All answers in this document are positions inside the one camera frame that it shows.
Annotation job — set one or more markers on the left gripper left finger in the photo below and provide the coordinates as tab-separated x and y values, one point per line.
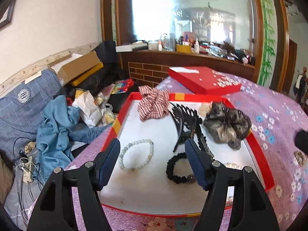
54	209

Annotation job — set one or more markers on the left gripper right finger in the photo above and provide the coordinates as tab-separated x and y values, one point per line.
251	209

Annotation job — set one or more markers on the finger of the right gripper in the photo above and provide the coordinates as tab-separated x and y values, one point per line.
301	141

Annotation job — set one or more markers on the black scrunchie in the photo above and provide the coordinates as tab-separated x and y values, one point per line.
179	171

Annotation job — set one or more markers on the grey sheer scrunchie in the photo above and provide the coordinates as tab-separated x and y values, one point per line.
227	125

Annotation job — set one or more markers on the black rhinestone hair clip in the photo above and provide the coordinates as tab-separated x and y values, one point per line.
202	142

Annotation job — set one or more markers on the clear plastic hair claw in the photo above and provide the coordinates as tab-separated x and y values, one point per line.
204	109

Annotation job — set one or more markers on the large black hair claw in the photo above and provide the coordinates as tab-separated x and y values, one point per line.
187	122

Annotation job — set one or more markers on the red plaid scrunchie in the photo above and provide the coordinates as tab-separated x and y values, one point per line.
154	103

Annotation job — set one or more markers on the leopard print scrunchie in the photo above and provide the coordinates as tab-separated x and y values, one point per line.
299	158

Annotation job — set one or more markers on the red jewelry tray box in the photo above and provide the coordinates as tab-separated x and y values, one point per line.
150	178

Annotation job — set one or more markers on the purple floral bedspread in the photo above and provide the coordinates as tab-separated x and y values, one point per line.
275	120

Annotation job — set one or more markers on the white power strip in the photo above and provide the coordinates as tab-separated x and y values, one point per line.
27	167

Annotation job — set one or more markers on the brown wooden door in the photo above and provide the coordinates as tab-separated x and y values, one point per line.
290	68

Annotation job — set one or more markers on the blue denim clothing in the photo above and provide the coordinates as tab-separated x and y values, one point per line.
60	128

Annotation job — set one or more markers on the red box lid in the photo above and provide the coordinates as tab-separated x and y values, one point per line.
204	80

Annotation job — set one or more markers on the colourful snack packet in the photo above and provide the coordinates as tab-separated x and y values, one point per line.
122	86

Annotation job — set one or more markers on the cardboard box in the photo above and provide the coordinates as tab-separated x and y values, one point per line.
70	67

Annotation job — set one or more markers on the yellow box on shelf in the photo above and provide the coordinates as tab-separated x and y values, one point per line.
183	49

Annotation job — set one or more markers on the wooden headboard shelf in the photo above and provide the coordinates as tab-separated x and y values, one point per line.
151	67

